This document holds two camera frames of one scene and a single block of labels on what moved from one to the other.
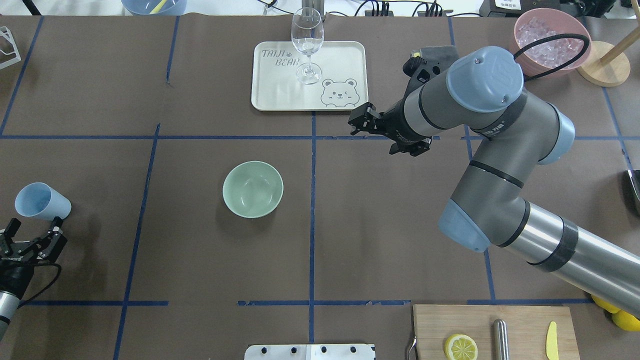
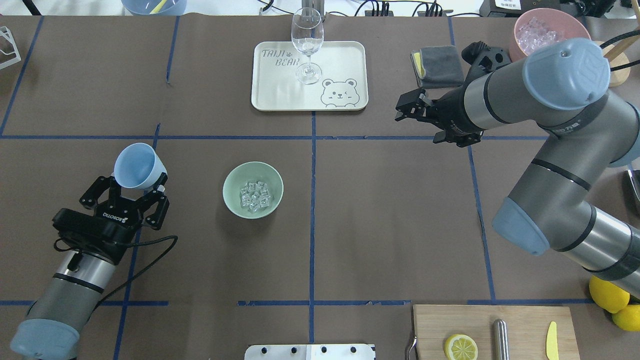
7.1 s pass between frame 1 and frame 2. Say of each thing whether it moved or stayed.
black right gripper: moved
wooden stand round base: stayed
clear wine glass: stayed
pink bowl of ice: stayed
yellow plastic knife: stayed
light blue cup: moved
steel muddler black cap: stayed
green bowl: stayed
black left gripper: moved
